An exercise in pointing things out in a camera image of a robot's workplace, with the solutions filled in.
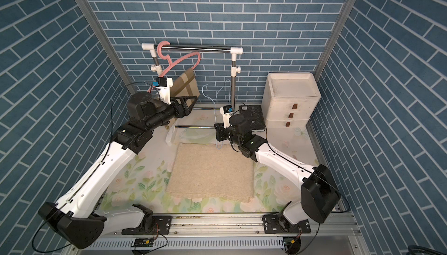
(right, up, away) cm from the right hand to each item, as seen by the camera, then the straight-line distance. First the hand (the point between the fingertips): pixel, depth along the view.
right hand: (216, 125), depth 78 cm
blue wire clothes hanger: (0, +10, 0) cm, 10 cm away
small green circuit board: (-30, -49, -6) cm, 58 cm away
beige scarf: (-2, -24, +10) cm, 26 cm away
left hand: (-6, +11, -14) cm, 19 cm away
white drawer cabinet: (+38, +13, +12) cm, 42 cm away
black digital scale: (+22, +6, +37) cm, 43 cm away
